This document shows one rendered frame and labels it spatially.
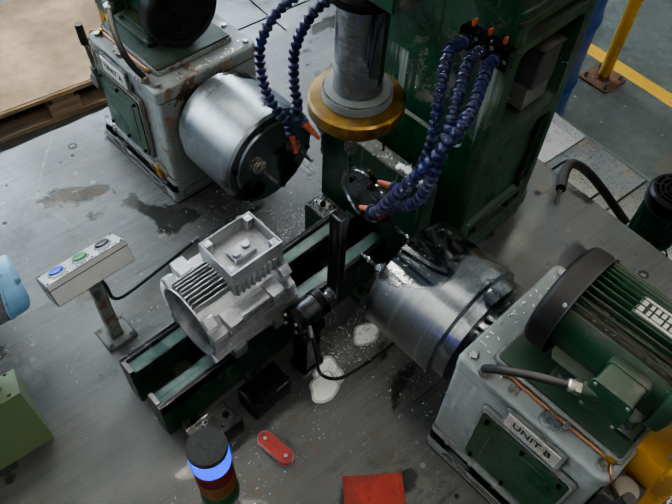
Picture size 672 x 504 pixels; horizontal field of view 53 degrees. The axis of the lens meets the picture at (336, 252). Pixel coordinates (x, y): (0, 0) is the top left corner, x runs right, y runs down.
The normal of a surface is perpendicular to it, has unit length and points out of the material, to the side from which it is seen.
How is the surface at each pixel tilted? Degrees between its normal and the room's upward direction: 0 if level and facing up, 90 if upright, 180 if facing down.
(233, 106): 17
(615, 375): 0
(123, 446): 0
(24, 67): 0
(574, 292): 29
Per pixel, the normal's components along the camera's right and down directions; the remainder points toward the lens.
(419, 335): -0.67, 0.29
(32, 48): 0.04, -0.60
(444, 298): -0.31, -0.28
